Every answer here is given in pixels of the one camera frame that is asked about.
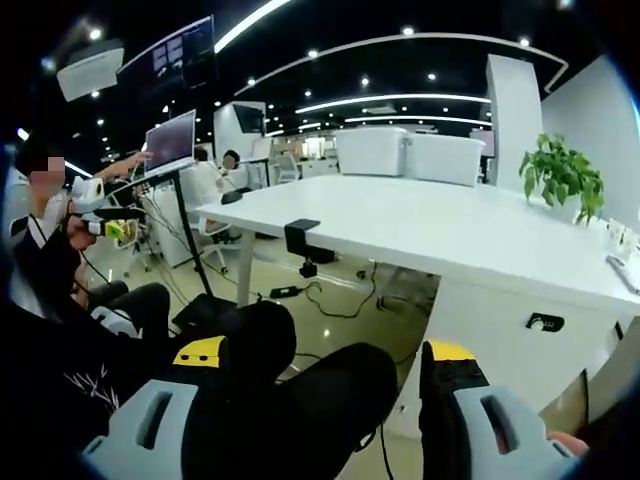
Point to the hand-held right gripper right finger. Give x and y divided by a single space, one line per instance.
520 440

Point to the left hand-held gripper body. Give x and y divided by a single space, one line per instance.
89 197

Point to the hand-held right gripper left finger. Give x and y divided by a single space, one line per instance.
135 435

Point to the black clamp fixed fixture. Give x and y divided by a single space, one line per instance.
292 237

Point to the black desk height controller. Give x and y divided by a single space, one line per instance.
545 322

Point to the white desk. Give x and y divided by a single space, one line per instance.
425 225

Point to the person's left hand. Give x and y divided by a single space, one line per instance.
79 235

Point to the person's right hand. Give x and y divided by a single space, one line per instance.
570 444

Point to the person's black printed shirt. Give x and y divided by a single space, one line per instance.
90 390

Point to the silver laptop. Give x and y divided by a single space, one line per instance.
170 142

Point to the white sneaker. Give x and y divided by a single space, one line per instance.
117 322

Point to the white office chair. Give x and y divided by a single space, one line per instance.
215 235
287 167

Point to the small black device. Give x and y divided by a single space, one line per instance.
232 197

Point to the white ceiling air conditioner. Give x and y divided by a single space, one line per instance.
90 70

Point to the large dark hanging screen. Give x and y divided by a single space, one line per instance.
170 60

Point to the white display kiosk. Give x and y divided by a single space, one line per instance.
250 117

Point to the person's right leg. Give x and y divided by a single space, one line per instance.
345 415

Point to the grey remote control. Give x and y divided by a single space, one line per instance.
625 275

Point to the small white carton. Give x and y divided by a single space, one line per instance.
615 235
628 234

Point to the curved ceiling light strip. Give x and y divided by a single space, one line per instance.
250 20

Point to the green potted plant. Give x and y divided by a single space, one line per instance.
560 175

